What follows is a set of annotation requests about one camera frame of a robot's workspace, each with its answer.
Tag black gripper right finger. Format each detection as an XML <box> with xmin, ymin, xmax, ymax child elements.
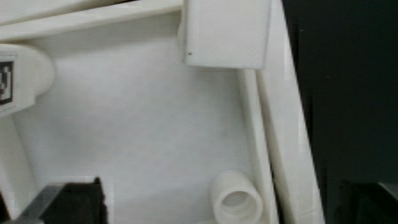
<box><xmin>336</xmin><ymin>181</ymin><xmax>398</xmax><ymax>224</ymax></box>

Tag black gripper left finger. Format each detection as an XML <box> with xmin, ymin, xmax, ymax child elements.
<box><xmin>12</xmin><ymin>178</ymin><xmax>108</xmax><ymax>224</ymax></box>

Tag white square tabletop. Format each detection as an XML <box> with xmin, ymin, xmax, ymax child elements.
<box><xmin>0</xmin><ymin>0</ymin><xmax>325</xmax><ymax>224</ymax></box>

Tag white table leg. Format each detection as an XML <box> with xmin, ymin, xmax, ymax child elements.
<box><xmin>0</xmin><ymin>44</ymin><xmax>57</xmax><ymax>118</ymax></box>
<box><xmin>181</xmin><ymin>0</ymin><xmax>272</xmax><ymax>69</ymax></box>

